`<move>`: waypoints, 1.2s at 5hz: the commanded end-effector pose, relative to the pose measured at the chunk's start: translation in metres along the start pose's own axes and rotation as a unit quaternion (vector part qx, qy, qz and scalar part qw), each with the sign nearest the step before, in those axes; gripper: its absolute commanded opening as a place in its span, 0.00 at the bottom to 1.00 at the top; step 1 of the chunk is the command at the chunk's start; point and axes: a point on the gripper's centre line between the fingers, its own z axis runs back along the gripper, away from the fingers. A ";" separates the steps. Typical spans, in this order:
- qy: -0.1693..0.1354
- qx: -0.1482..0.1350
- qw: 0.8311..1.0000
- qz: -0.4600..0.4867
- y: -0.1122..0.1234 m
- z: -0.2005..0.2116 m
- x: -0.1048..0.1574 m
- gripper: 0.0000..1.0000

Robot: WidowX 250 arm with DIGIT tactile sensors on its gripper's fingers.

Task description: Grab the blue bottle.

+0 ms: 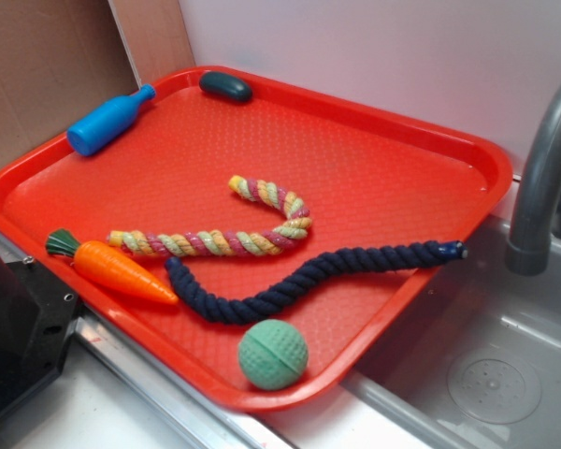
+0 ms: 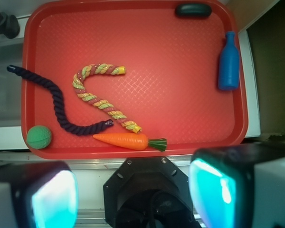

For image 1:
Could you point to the black box with screws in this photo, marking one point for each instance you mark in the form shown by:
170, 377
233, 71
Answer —
37, 315

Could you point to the multicolour twisted rope toy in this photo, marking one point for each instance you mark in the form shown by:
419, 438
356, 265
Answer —
296, 225

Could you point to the red plastic tray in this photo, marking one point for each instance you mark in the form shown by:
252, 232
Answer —
370, 178

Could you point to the grey plastic sink basin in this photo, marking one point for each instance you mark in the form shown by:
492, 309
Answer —
473, 362

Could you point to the brown cardboard panel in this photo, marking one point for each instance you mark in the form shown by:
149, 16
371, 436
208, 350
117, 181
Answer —
60, 59

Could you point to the grey faucet spout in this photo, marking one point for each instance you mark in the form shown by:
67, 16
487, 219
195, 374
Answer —
536, 216

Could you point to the blue plastic bottle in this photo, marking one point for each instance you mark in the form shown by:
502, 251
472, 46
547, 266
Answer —
96, 130

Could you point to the green rubber ball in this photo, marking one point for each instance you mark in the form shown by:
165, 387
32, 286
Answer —
273, 355

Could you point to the dark green oval soap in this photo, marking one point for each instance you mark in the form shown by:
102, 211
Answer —
226, 86

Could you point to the orange toy carrot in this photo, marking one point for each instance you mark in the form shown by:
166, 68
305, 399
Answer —
101, 264

